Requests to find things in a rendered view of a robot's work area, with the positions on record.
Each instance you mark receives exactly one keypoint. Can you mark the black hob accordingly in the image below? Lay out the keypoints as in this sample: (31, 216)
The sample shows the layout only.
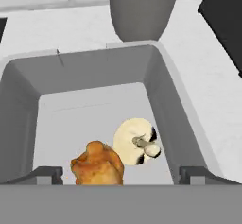
(2, 27)

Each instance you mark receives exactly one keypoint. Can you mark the black flat appliance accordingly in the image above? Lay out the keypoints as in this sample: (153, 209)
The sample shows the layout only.
(225, 20)

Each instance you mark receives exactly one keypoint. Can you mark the cream white mushroom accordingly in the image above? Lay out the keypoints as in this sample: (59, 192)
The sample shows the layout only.
(134, 138)

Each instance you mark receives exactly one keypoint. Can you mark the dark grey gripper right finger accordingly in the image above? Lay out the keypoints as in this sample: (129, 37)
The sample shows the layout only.
(192, 173)

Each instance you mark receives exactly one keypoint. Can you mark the golden brown chicken drumstick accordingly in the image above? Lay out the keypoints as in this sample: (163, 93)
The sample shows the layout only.
(97, 166)

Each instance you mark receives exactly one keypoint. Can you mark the grey rounded vase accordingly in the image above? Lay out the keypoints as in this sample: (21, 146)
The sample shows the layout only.
(143, 8)

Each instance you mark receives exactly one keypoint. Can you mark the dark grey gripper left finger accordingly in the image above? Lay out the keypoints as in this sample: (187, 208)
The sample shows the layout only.
(47, 173)

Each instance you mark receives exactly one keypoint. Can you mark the grey plastic tupperware container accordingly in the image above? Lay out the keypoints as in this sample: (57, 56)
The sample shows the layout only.
(94, 86)

